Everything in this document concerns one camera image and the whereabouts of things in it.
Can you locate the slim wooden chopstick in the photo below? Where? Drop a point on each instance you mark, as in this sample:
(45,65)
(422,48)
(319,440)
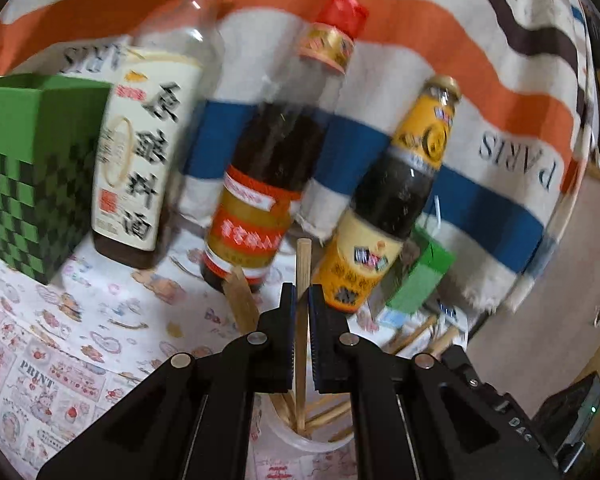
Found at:
(303,265)

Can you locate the bunch of wooden chopsticks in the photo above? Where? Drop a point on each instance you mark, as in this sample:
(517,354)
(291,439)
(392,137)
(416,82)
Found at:
(242,305)

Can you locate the green drink carton with straw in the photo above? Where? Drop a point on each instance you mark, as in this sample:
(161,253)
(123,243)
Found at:
(420,275)

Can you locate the cooking wine bottle white label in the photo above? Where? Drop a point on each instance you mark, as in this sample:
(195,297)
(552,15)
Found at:
(140,160)

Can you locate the red-capped dark sauce bottle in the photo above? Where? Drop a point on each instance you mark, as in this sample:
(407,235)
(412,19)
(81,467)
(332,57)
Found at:
(260,200)

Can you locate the green checkered box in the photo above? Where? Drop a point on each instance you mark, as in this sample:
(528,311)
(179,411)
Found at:
(35,170)

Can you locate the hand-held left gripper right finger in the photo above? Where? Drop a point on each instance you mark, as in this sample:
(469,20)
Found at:
(316,330)

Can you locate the yellow-labelled dark sauce bottle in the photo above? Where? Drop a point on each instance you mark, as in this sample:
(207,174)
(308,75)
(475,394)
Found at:
(380,240)

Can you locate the bear print tablecloth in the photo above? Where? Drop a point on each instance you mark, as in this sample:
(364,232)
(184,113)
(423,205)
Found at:
(80,340)

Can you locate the striped cloth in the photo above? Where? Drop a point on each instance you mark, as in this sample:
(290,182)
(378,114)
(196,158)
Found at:
(430,25)

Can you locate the dark electronic device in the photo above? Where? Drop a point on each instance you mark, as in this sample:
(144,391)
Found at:
(575,420)

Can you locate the brown board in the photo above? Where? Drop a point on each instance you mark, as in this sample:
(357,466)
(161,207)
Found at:
(555,270)

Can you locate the translucent plastic cup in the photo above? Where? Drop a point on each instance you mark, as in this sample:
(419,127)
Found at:
(280,435)

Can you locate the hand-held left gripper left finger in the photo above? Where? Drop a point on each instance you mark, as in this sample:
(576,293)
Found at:
(289,325)

